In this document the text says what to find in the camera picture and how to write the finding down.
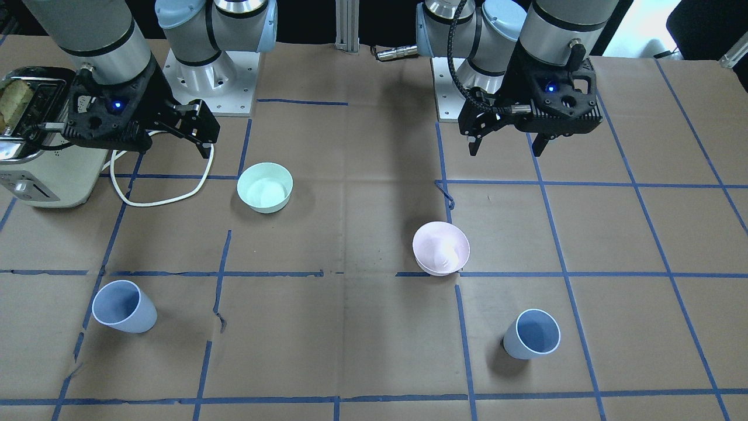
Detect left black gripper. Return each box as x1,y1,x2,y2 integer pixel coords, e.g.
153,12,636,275
458,42,602,157

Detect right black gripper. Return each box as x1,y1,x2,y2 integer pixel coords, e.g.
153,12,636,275
61,56,221,159

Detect blue cup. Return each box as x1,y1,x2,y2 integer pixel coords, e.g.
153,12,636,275
503,309,562,360
92,279,158,333

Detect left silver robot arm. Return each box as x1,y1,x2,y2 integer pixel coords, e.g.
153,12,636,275
415,1,615,157

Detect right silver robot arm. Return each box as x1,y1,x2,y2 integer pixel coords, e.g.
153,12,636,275
26,1,278,158

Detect mint green bowl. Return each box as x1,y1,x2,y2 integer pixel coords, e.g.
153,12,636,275
236,162,293,214

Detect pink bowl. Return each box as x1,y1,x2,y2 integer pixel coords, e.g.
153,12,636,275
412,221,470,275

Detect silver toaster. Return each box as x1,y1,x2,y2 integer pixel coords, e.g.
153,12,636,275
1,67,107,208

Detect toast slice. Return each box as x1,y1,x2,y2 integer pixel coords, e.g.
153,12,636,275
1,79,34,133

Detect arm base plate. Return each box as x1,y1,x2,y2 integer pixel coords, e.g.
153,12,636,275
163,50,262,118
431,57,527,123

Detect black braided cable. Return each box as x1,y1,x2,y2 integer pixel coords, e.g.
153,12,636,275
447,0,532,115

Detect white toaster cable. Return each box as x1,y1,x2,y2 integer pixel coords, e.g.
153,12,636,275
103,130,216,208

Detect aluminium frame post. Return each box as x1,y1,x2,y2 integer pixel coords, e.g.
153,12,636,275
334,0,360,55

